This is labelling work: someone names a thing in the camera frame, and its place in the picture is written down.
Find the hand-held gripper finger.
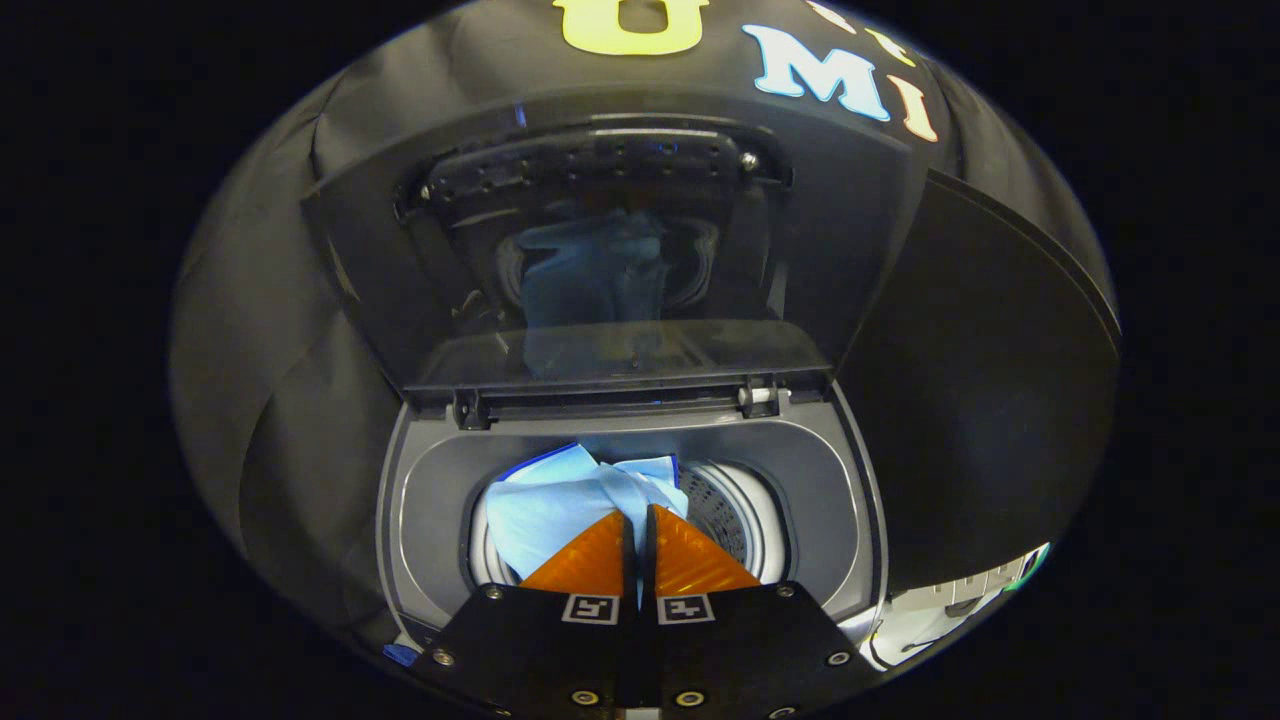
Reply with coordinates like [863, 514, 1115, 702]
[644, 503, 881, 720]
[405, 510, 642, 720]

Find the light blue polo shirt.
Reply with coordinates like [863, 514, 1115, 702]
[485, 443, 691, 583]

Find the dark glass washing machine lid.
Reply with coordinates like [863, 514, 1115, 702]
[300, 95, 931, 403]

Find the white flat panel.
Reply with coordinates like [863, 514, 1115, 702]
[870, 548, 1046, 671]

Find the grey and beige cabinet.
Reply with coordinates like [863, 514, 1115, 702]
[838, 168, 1121, 596]

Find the black backdrop cloth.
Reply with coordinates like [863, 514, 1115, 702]
[170, 0, 1116, 641]

